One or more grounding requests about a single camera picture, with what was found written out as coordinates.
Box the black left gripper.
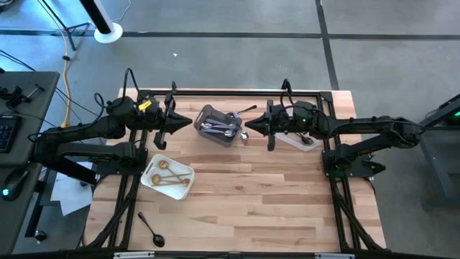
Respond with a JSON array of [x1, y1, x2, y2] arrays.
[[153, 93, 193, 151]]

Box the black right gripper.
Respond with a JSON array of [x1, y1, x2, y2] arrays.
[[244, 99, 294, 153]]

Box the lilac handled silver spoon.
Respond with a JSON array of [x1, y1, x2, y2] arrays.
[[201, 122, 231, 135], [231, 111, 250, 142], [210, 121, 238, 131], [203, 127, 234, 138]]

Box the grey plastic bin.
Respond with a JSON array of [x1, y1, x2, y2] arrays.
[[193, 104, 243, 148]]

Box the clear plastic bin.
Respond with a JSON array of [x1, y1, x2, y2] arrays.
[[274, 132, 321, 153]]

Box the gold spoon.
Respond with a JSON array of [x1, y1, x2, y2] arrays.
[[152, 178, 192, 188], [151, 173, 193, 185], [157, 176, 188, 186], [158, 160, 183, 183]]

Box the white plastic bin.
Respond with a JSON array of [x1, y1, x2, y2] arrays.
[[139, 153, 196, 201]]

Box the black pole white round base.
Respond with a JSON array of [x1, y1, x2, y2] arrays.
[[78, 0, 124, 45]]

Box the black desk beam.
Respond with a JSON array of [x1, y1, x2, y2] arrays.
[[29, 154, 100, 186]]

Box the white paper sheets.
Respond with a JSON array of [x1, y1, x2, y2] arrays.
[[49, 160, 96, 217]]

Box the black crossbar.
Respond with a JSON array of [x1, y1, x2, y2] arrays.
[[0, 247, 460, 259]]

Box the black tripod stand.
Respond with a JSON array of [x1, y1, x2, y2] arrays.
[[35, 0, 91, 52]]

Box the black clamp tool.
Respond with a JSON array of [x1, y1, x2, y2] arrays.
[[0, 83, 47, 109]]

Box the black keyboard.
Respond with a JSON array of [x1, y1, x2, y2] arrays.
[[0, 114, 22, 155]]

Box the black computer mouse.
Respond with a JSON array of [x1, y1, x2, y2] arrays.
[[1, 168, 30, 202]]

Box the grey side table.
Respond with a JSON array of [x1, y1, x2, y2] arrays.
[[416, 93, 460, 204]]

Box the dark grey desk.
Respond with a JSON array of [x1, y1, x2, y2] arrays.
[[0, 163, 43, 255]]

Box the black computer green lights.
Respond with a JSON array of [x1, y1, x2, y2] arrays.
[[443, 104, 460, 127]]

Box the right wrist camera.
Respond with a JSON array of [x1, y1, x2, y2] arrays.
[[275, 109, 293, 133]]

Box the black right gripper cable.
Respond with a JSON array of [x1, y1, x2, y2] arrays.
[[280, 88, 325, 120]]

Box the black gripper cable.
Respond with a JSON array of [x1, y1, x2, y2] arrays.
[[93, 67, 144, 119], [280, 88, 325, 120]]

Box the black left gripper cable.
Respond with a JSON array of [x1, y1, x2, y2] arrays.
[[93, 67, 144, 119]]

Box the yellow extension cable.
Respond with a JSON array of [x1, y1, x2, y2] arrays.
[[55, 27, 72, 130]]

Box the silver metal bracket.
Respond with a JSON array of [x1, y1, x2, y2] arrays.
[[113, 251, 155, 259], [314, 253, 356, 259]]

